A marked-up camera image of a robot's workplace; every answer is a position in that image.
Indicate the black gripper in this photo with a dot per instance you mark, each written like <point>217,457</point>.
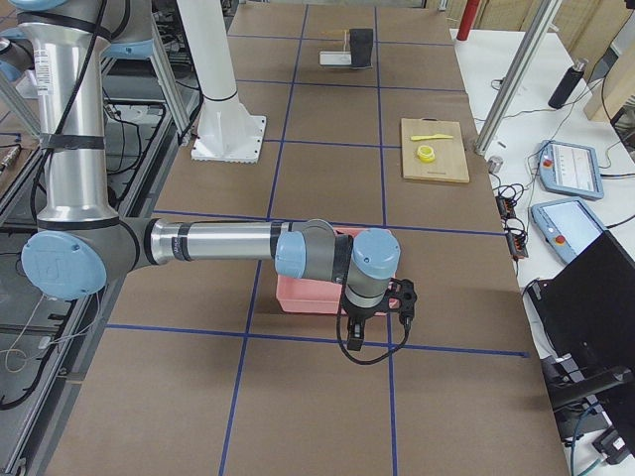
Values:
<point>358,314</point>

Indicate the dark grey cloth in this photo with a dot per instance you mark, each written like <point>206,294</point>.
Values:
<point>361,43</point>

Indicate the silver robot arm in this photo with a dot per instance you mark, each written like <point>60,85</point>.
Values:
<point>82,243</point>
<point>17,54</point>

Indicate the black water bottle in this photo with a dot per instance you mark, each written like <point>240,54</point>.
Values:
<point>568,83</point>

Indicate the pink plastic bin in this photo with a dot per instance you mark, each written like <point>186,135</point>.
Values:
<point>307,296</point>

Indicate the bamboo cutting board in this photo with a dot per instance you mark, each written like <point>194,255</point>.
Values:
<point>450,164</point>

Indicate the yellow lemon slices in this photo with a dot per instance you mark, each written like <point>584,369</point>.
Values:
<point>426,154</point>

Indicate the yellow plastic knife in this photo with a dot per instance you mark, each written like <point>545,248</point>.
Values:
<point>436,136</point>

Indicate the small metal cube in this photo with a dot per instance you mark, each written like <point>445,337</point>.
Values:
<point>495,164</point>

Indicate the black monitor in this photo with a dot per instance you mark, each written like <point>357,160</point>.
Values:
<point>587,311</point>

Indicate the near blue teach pendant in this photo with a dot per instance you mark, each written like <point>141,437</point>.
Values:
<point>568,225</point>

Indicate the blue teach pendant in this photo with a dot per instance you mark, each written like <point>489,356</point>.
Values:
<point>570,169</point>
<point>568,225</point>

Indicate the far blue teach pendant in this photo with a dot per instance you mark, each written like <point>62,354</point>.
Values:
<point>570,169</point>

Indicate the white rectangular tray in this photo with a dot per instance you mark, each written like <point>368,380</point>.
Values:
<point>334,59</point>

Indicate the red cylinder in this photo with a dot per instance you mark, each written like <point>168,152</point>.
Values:
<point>467,19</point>

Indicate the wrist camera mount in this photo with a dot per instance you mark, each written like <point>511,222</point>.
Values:
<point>400,297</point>

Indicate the white pedestal column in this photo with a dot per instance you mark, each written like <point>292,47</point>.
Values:
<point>226,131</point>

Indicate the aluminium frame post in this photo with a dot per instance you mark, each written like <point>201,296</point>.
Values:
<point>529,46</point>

